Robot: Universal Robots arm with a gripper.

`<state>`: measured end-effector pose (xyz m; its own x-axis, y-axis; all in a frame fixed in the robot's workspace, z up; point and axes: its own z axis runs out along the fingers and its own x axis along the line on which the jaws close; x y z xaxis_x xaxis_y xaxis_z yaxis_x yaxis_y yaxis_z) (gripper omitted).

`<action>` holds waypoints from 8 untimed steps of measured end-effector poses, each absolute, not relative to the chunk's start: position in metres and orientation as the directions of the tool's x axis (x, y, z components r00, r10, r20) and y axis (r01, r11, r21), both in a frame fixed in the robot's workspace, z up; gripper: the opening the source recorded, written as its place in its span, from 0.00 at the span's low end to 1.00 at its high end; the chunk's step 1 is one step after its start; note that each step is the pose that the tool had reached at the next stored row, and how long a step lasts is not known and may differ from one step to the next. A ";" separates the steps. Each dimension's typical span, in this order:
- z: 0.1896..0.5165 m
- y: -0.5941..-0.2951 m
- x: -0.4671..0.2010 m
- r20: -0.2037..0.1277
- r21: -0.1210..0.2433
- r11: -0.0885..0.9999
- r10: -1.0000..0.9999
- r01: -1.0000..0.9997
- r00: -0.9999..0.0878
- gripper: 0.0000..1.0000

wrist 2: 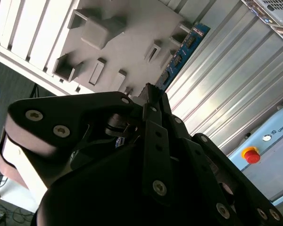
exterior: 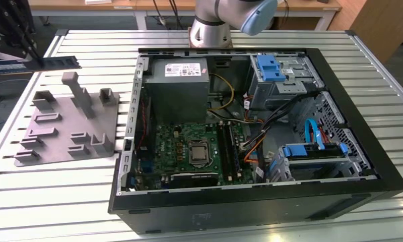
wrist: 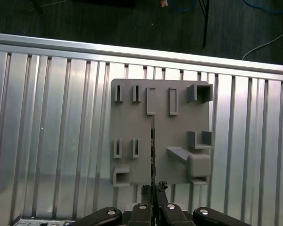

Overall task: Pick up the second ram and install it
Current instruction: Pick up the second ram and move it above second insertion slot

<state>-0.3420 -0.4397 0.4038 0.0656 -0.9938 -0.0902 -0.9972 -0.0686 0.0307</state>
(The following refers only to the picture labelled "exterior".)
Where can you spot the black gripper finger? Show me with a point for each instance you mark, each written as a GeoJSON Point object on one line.
{"type": "Point", "coordinates": [8, 32]}
{"type": "Point", "coordinates": [25, 25]}

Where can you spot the RAM stick with white label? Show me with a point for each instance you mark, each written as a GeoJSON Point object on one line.
{"type": "Point", "coordinates": [61, 63]}

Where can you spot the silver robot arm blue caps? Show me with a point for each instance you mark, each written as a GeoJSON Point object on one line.
{"type": "Point", "coordinates": [207, 32]}

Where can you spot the empty black RAM slot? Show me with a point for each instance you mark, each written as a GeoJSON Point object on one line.
{"type": "Point", "coordinates": [223, 151]}

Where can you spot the white box on desk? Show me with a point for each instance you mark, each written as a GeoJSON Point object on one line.
{"type": "Point", "coordinates": [98, 1]}

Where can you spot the grey parts rack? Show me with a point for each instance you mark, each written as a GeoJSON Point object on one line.
{"type": "Point", "coordinates": [70, 121]}

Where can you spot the grey power supply unit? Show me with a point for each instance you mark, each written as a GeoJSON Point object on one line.
{"type": "Point", "coordinates": [174, 100]}

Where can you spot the green motherboard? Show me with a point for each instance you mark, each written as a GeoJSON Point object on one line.
{"type": "Point", "coordinates": [169, 141]}

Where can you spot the silver CPU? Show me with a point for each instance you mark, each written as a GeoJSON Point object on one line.
{"type": "Point", "coordinates": [198, 152]}

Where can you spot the black CPU socket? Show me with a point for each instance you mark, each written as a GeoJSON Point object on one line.
{"type": "Point", "coordinates": [198, 164]}

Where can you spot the black graphics card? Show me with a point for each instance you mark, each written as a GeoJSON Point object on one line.
{"type": "Point", "coordinates": [191, 179]}

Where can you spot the black PC case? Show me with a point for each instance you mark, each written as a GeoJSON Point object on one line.
{"type": "Point", "coordinates": [221, 209]}

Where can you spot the hard disk in blue carrier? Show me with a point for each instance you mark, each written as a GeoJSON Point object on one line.
{"type": "Point", "coordinates": [295, 151]}

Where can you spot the metal disk bay cage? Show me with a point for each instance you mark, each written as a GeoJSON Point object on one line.
{"type": "Point", "coordinates": [322, 161]}

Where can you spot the wooden cabinet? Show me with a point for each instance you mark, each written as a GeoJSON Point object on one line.
{"type": "Point", "coordinates": [383, 25]}

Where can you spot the blue plastic drive bracket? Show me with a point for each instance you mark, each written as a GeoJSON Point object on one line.
{"type": "Point", "coordinates": [266, 68]}

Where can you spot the wooden desk white frame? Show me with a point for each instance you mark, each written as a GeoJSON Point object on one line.
{"type": "Point", "coordinates": [304, 5]}

